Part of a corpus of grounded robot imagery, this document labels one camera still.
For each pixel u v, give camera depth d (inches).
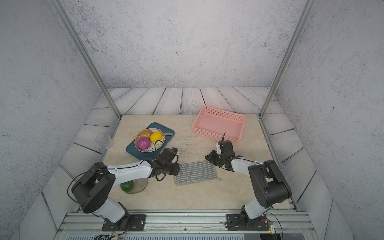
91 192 17.5
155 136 40.2
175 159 29.1
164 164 27.6
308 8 27.9
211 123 45.3
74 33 31.0
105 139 40.9
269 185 17.9
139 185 33.5
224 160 28.5
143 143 37.8
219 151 33.3
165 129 43.7
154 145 40.3
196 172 35.3
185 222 29.2
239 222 27.7
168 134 43.6
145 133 40.4
